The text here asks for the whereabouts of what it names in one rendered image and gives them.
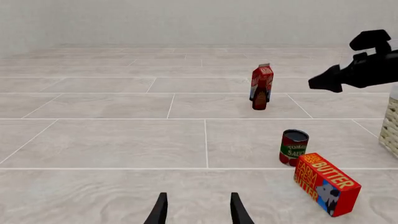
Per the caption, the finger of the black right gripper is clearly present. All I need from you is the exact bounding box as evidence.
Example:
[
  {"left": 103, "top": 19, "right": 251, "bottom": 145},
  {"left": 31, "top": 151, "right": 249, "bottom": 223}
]
[{"left": 308, "top": 64, "right": 349, "bottom": 93}]

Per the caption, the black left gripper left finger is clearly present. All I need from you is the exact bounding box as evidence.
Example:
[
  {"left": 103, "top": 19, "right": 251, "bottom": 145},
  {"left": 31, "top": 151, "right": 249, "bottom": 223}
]
[{"left": 143, "top": 192, "right": 169, "bottom": 224}]

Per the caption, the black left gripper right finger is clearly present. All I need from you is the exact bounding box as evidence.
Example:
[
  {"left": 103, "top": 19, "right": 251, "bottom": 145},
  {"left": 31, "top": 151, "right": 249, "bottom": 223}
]
[{"left": 230, "top": 192, "right": 255, "bottom": 224}]

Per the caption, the woven wicker basket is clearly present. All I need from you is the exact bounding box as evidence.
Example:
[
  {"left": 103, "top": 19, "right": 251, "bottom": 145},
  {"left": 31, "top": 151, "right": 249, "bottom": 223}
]
[{"left": 378, "top": 85, "right": 398, "bottom": 160}]

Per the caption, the dark red sauce bottle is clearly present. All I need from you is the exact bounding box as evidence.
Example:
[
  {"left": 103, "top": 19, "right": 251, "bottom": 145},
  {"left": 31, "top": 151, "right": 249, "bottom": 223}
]
[{"left": 252, "top": 84, "right": 269, "bottom": 111}]

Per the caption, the tomato sauce can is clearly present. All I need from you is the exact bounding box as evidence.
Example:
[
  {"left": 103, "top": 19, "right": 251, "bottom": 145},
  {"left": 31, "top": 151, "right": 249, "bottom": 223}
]
[{"left": 279, "top": 129, "right": 310, "bottom": 167}]

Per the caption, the red milk carton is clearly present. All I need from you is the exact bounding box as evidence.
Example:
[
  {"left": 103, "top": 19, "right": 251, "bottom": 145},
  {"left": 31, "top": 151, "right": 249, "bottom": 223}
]
[{"left": 249, "top": 63, "right": 275, "bottom": 103}]

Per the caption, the red butter box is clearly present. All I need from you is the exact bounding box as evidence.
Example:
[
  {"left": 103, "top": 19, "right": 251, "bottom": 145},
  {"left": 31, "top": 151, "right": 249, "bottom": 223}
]
[{"left": 293, "top": 152, "right": 362, "bottom": 218}]

